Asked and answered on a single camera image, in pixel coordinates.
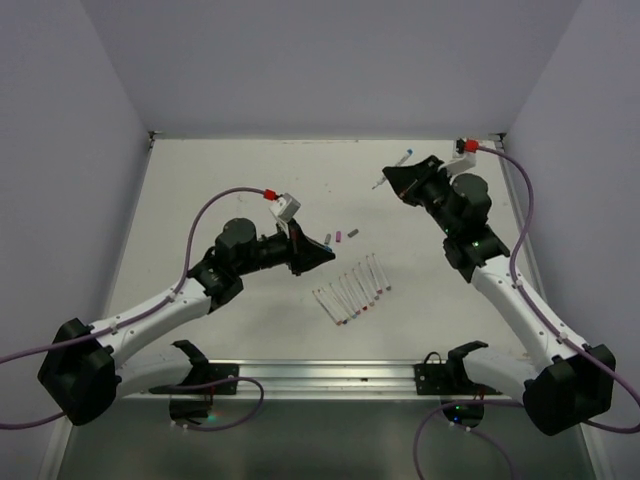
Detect pink capped marker pen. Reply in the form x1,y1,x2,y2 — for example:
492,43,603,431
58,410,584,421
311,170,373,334
339,276,361,316

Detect aluminium mounting rail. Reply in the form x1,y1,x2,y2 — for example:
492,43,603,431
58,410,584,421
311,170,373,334
99,349,539,404

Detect right controller box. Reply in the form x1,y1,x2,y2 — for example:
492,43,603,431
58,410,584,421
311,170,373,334
442,402,485,429

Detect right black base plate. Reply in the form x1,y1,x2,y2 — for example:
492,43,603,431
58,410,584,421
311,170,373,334
413,351,501,397

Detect orange marker pen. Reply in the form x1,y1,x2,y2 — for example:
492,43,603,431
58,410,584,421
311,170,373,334
312,290,343,326

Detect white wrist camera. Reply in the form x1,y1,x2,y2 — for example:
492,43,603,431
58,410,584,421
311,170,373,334
445,138,479,175
269,193,301,230

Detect purple cable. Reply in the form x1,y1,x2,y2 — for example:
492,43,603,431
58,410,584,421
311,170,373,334
0,186,266,432
412,140,640,480

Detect controller box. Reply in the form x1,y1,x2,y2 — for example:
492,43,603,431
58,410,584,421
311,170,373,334
169,399,217,425
442,402,485,429

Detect left controller box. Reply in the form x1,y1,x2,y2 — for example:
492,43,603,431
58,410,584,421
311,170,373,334
169,399,217,425

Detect beige marker pen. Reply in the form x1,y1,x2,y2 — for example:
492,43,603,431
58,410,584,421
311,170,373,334
352,268,375,307

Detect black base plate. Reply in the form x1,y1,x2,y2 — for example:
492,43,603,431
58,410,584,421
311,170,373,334
413,351,501,397
150,363,240,396

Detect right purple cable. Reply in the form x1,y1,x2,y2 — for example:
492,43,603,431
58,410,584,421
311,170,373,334
412,140,640,480

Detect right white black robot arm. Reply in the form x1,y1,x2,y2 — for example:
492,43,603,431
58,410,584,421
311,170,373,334
383,156,616,436

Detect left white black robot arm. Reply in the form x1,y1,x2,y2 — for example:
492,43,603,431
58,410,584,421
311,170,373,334
37,218,336,426

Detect red capped marker pen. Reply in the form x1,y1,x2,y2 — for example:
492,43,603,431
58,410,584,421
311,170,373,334
344,273,368,311

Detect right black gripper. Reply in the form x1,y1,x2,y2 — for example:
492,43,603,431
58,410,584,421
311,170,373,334
384,154,459,236

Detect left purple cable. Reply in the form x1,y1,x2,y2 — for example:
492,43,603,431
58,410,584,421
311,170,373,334
0,186,266,432

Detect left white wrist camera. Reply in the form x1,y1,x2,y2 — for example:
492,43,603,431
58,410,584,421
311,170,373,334
269,193,301,230

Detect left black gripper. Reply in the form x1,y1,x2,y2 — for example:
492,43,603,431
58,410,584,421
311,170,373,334
235,217,334,275

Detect light blue capped marker pen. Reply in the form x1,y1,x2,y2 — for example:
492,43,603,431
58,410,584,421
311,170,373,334
329,283,357,319

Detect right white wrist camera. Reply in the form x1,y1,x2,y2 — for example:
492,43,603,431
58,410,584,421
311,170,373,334
445,138,479,175

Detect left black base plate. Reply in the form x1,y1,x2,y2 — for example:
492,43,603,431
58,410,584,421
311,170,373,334
150,363,240,396

